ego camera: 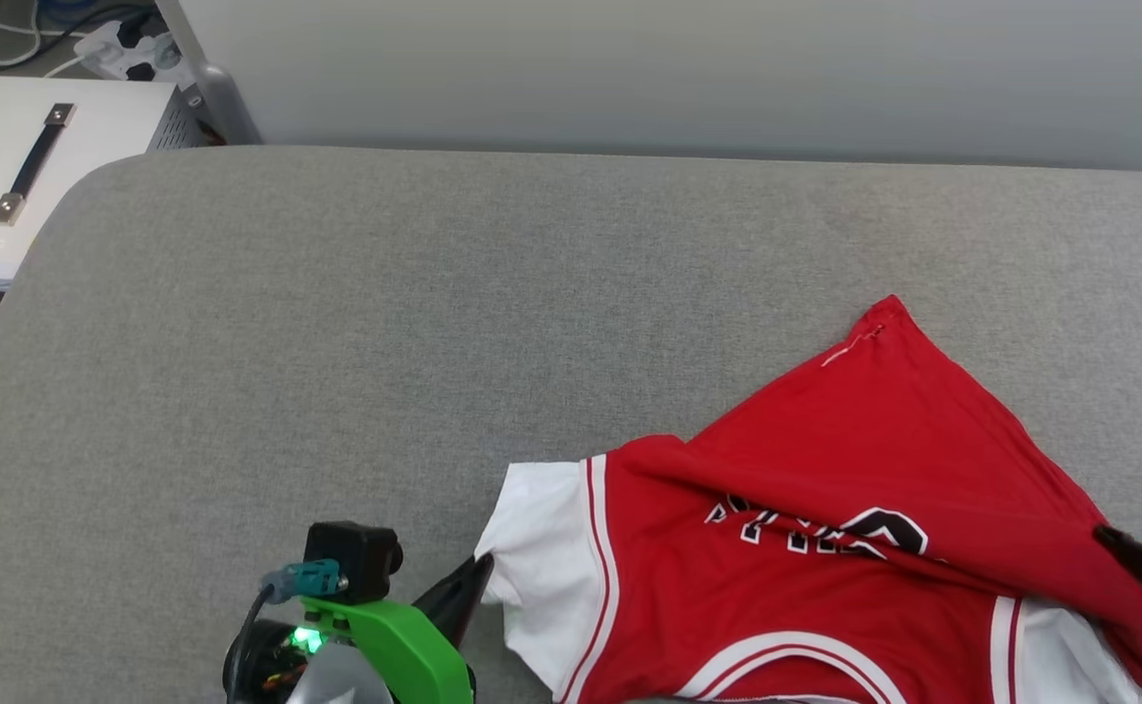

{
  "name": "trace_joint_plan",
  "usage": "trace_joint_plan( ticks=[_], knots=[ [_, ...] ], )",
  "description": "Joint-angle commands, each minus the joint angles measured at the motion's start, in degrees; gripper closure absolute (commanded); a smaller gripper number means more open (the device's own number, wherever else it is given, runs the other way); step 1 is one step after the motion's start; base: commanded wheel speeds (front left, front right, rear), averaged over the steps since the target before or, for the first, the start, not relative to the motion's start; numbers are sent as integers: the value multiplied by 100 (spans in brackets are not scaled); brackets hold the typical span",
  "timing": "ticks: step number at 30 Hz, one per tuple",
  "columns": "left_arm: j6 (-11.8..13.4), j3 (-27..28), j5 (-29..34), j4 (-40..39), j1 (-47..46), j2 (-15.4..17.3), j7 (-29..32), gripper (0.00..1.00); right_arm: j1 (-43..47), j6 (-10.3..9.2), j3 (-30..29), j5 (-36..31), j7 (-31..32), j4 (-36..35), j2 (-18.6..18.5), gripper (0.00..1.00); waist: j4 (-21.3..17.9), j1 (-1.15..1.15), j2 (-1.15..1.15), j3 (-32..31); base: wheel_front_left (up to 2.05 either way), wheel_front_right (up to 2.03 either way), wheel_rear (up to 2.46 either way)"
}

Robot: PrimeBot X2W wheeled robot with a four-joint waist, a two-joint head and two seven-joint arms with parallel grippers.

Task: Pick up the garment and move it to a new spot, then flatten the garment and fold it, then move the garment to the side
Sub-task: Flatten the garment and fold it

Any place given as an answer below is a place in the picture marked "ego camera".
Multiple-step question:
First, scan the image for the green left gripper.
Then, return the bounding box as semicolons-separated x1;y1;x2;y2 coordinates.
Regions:
223;552;496;704

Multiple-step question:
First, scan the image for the red and white jersey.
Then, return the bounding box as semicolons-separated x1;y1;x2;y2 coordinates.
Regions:
473;293;1142;704

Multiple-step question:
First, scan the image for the white partition panel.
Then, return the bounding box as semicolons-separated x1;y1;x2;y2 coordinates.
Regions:
178;0;1142;175

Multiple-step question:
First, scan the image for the white equipment case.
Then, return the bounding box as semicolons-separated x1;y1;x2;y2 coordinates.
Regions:
0;76;208;350

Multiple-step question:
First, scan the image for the white power strip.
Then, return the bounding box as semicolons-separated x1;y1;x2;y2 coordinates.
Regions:
75;18;191;87

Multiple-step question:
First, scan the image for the black cable with teal plug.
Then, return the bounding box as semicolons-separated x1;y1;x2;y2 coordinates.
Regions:
224;559;342;704

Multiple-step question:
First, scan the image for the grey partition frame post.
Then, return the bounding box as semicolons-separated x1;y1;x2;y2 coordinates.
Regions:
154;0;262;148

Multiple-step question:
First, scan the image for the black case handle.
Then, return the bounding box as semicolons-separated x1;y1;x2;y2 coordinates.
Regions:
0;102;77;227

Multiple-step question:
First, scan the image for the black floor cable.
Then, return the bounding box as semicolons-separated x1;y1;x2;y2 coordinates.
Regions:
0;5;152;74

